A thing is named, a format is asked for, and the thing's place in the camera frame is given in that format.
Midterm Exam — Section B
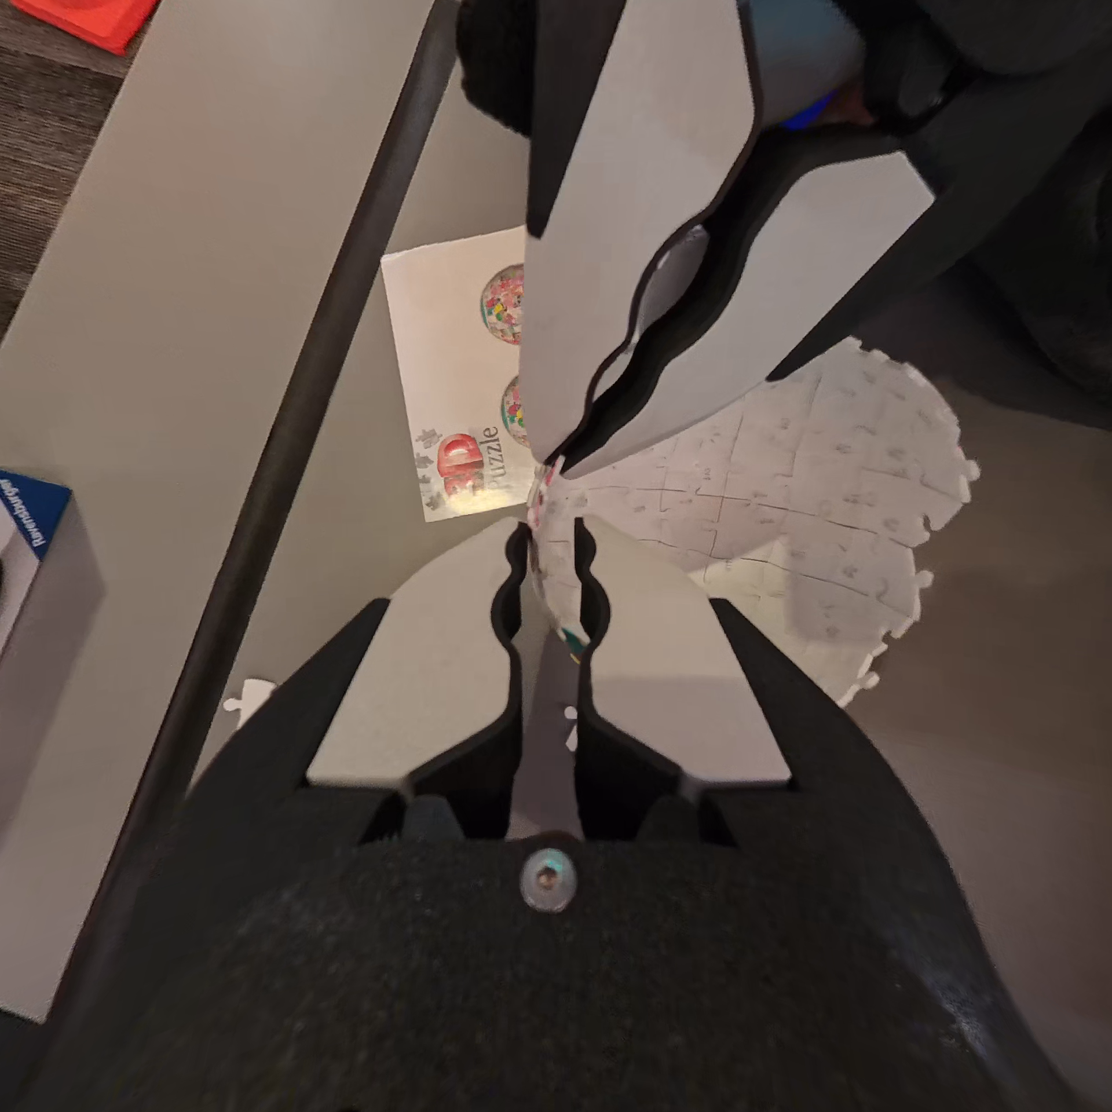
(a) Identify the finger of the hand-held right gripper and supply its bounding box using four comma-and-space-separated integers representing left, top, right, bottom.
518, 0, 766, 466
556, 149, 937, 480

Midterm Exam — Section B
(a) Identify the colourful puzzle ball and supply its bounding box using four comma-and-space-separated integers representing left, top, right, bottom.
526, 337, 983, 710

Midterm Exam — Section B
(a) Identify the orange traffic cone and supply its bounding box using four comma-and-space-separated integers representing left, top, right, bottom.
11, 0, 162, 56

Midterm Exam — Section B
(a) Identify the puzzle instruction sheet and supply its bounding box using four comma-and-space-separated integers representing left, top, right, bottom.
381, 225, 544, 526

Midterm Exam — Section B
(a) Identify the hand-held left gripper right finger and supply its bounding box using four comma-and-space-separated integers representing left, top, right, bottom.
574, 516, 794, 838

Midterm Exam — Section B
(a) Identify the colourful puzzle box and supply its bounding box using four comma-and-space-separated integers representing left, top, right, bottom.
0, 468, 74, 662

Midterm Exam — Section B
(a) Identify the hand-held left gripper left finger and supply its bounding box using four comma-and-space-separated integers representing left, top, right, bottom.
306, 516, 532, 838

